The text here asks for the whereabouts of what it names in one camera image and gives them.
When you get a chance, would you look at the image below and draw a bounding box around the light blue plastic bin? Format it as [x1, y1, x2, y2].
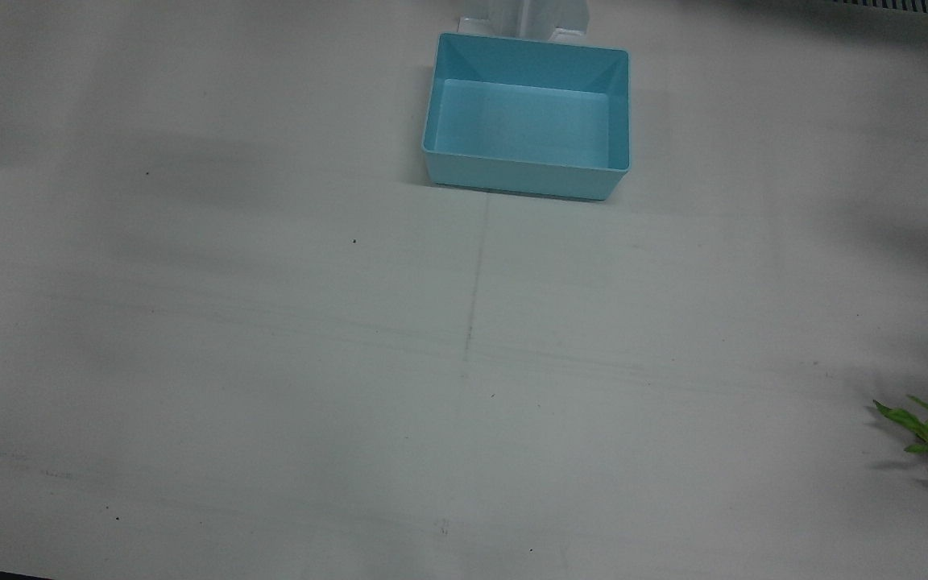
[421, 32, 631, 201]

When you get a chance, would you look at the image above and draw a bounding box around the black striped slatted panel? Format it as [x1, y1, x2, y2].
[826, 0, 928, 18]

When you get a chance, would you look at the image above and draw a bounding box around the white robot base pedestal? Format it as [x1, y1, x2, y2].
[459, 0, 591, 43]

